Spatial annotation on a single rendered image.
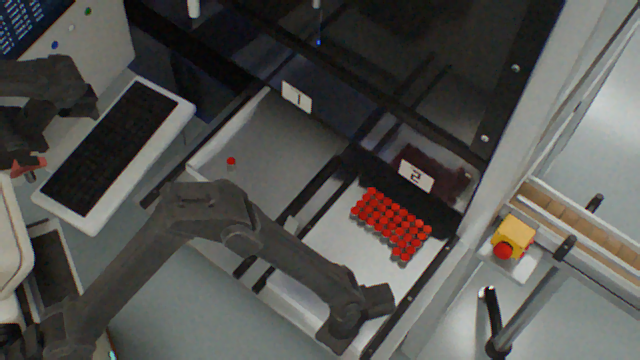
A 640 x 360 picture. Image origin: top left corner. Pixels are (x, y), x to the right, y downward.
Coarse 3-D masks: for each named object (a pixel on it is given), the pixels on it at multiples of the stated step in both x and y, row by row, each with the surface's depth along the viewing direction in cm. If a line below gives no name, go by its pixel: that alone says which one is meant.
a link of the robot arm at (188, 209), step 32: (160, 192) 116; (192, 192) 116; (224, 192) 118; (160, 224) 114; (192, 224) 113; (224, 224) 115; (128, 256) 118; (160, 256) 118; (96, 288) 123; (128, 288) 122; (64, 320) 128; (96, 320) 126; (64, 352) 126
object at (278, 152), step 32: (256, 96) 198; (224, 128) 193; (256, 128) 197; (288, 128) 198; (320, 128) 198; (192, 160) 188; (224, 160) 192; (256, 160) 193; (288, 160) 193; (320, 160) 194; (256, 192) 188; (288, 192) 189
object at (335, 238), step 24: (360, 192) 190; (336, 216) 186; (312, 240) 183; (336, 240) 183; (360, 240) 183; (432, 240) 184; (360, 264) 180; (384, 264) 181; (408, 264) 181; (288, 288) 176; (408, 288) 175; (312, 312) 171; (360, 336) 172
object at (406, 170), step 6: (402, 162) 176; (402, 168) 178; (408, 168) 176; (414, 168) 175; (402, 174) 180; (408, 174) 178; (414, 174) 176; (420, 180) 177; (426, 180) 175; (432, 180) 173; (420, 186) 178; (426, 186) 177
